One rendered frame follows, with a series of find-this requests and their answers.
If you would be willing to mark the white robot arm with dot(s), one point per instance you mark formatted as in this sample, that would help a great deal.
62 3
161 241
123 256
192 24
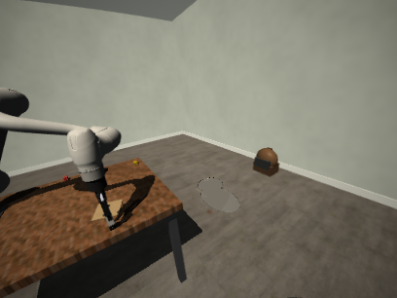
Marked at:
87 146

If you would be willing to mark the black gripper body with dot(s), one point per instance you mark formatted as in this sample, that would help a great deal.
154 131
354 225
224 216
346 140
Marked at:
97 186

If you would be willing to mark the tan square mat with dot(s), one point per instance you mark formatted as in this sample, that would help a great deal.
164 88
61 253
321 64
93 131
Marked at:
115 208

